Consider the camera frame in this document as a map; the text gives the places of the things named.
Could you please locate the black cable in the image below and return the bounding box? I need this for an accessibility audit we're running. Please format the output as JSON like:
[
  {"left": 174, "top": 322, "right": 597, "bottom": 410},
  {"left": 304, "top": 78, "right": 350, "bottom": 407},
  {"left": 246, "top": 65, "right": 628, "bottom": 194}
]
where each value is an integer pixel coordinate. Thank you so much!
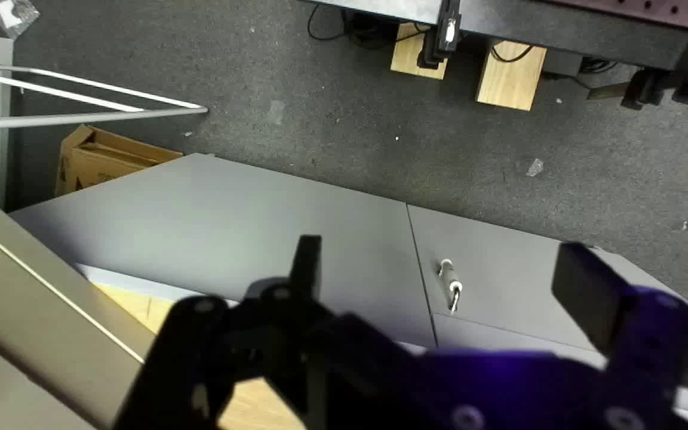
[
  {"left": 490, "top": 44, "right": 536, "bottom": 64},
  {"left": 307, "top": 3, "right": 428, "bottom": 51}
]

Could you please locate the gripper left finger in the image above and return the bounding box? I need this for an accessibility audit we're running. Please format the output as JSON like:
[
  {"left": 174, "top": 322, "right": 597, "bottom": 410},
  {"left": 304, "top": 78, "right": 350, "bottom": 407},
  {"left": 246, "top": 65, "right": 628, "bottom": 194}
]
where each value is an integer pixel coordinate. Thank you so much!
[{"left": 114, "top": 235, "right": 354, "bottom": 430}]

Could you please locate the beige desk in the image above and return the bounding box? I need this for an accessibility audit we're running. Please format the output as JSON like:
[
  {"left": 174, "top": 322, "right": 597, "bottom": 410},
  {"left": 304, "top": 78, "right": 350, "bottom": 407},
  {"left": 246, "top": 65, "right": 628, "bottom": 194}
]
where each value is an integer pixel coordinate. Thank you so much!
[{"left": 0, "top": 179, "right": 156, "bottom": 430}]

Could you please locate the black clamp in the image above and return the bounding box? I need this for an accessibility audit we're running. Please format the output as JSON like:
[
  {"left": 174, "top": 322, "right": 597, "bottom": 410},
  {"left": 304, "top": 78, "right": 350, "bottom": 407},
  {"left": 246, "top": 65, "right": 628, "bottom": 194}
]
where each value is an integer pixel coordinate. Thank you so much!
[
  {"left": 621, "top": 0, "right": 688, "bottom": 112},
  {"left": 417, "top": 0, "right": 463, "bottom": 70}
]

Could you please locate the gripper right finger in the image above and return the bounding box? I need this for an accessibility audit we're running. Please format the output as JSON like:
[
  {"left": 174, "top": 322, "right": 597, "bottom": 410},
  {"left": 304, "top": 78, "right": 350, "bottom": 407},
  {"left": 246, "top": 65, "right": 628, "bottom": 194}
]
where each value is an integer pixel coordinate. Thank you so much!
[{"left": 551, "top": 241, "right": 688, "bottom": 430}]

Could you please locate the silver metal rod frame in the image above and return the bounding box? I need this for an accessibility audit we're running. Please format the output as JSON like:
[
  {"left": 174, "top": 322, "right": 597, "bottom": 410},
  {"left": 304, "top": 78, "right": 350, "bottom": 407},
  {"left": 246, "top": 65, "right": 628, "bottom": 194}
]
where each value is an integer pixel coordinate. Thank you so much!
[{"left": 0, "top": 63, "right": 209, "bottom": 132}]

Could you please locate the silver drawer handle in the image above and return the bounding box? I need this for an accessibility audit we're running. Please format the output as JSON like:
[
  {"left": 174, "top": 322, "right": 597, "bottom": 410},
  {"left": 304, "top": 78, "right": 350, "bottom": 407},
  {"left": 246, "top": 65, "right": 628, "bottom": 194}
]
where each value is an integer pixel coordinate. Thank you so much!
[{"left": 438, "top": 259, "right": 463, "bottom": 314}]

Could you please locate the wooden block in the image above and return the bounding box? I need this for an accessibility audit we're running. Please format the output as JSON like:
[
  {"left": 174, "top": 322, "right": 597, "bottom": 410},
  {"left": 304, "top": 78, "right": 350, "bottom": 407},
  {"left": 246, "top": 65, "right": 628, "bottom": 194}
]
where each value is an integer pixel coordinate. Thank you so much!
[
  {"left": 390, "top": 23, "right": 449, "bottom": 81},
  {"left": 476, "top": 41, "right": 548, "bottom": 112}
]

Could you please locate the open drawer with wooden inside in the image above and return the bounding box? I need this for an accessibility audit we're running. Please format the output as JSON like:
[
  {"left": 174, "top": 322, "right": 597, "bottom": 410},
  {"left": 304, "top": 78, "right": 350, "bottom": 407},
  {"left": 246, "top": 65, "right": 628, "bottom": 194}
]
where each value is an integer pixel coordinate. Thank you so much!
[{"left": 75, "top": 263, "right": 428, "bottom": 430}]

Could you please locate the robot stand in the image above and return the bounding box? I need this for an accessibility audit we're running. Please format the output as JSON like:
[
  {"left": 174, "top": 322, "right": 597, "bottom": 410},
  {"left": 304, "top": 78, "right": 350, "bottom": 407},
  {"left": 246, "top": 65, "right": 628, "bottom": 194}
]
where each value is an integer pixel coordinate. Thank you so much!
[{"left": 302, "top": 0, "right": 688, "bottom": 75}]

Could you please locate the grey drawer with handle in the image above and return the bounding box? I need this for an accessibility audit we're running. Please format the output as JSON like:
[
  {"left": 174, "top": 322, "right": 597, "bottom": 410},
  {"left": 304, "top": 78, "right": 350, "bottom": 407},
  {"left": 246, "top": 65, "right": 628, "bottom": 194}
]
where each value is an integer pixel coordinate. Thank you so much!
[{"left": 407, "top": 204, "right": 688, "bottom": 354}]

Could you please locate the cardboard box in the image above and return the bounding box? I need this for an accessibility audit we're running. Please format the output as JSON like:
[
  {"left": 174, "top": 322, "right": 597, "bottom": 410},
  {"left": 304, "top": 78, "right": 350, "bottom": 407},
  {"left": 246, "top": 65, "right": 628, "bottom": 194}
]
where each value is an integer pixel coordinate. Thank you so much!
[{"left": 54, "top": 124, "right": 183, "bottom": 198}]

